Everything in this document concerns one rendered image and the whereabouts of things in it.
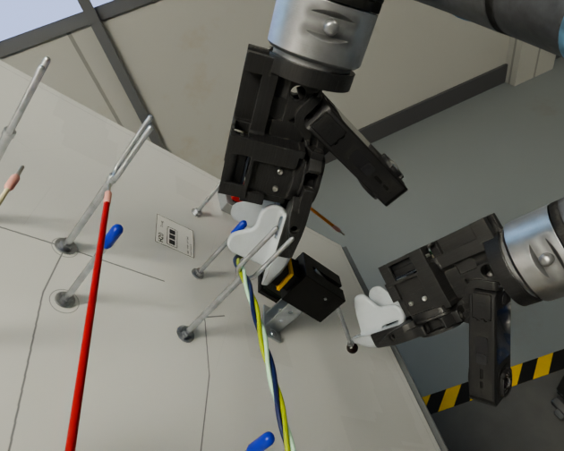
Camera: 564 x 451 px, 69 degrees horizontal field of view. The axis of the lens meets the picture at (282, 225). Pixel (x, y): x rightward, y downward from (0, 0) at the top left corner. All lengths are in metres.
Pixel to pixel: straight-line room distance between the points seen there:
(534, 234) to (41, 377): 0.37
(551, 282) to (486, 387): 0.12
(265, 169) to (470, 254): 0.21
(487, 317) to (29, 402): 0.36
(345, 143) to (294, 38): 0.09
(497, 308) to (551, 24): 0.24
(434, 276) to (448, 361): 1.26
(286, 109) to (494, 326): 0.27
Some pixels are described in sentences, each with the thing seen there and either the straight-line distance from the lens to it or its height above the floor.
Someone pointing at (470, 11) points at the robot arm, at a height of 1.37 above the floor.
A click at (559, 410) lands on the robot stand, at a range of 1.60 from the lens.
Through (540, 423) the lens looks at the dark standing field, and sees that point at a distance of 1.64.
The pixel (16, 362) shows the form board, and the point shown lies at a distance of 0.32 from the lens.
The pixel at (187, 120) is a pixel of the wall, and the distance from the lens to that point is 2.10.
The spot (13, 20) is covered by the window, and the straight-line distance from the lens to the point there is 1.92.
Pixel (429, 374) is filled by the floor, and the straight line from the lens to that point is 1.64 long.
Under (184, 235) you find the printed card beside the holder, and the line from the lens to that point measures 0.49.
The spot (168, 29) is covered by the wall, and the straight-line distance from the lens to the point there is 1.97.
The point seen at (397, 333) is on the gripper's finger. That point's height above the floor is 1.10.
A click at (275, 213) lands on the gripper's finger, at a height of 1.24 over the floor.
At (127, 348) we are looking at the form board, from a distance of 0.36.
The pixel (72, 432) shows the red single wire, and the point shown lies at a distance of 0.21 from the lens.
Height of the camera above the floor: 1.48
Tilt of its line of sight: 43 degrees down
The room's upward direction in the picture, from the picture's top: 18 degrees counter-clockwise
